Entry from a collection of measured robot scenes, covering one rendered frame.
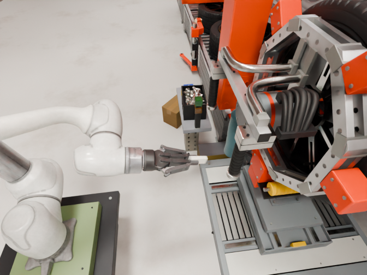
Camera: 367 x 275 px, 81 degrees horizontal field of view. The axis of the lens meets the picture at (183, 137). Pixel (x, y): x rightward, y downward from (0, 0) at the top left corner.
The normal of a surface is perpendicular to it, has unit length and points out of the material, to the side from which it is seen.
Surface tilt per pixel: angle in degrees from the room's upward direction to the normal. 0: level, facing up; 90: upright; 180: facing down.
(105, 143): 19
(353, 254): 0
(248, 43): 90
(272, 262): 0
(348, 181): 0
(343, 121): 90
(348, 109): 45
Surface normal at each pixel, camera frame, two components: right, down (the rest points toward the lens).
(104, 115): 0.48, -0.49
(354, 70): -0.99, 0.10
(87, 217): -0.01, -0.66
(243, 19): 0.11, 0.73
